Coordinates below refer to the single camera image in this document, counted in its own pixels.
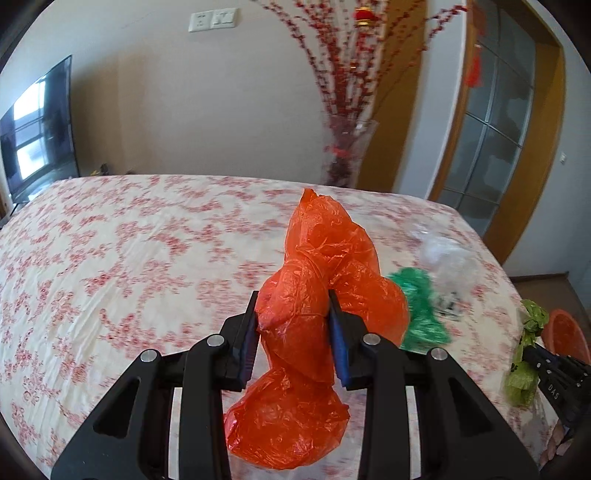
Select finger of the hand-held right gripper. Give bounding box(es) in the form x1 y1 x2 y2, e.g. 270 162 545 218
521 344 591 386
529 360 591 431

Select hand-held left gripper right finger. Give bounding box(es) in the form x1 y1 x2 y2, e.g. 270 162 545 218
327 288 541 480

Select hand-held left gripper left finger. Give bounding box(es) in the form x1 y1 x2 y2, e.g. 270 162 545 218
50 291 260 480

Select orange-lined grey plastic basket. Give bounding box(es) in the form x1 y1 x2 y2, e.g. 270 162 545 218
545 308 591 365

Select olive green plastic bag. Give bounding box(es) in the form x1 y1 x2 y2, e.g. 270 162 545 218
504 299 550 408

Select orange plastic bag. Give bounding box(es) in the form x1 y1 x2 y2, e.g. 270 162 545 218
223 187 411 472

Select clear plastic bag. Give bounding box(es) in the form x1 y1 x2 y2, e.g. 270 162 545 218
409 224 481 319

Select floral tablecloth table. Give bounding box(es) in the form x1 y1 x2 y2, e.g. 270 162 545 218
0 174 559 480

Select glass vase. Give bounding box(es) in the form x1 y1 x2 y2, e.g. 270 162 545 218
321 115 380 190

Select frosted glass door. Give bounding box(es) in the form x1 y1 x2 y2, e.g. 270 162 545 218
441 9 536 236

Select red berry branches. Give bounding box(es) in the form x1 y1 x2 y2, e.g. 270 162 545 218
252 0 467 121

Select black flat television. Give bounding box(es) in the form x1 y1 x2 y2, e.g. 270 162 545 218
0 54 75 206

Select red hanging character ornament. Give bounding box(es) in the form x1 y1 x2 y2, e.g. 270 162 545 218
465 45 485 88

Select wooden door frame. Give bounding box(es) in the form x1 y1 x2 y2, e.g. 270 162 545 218
427 0 568 266

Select wooden wall trim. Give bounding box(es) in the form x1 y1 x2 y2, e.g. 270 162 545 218
358 0 467 195

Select white wall socket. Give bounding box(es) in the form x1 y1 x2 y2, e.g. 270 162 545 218
188 11 214 33

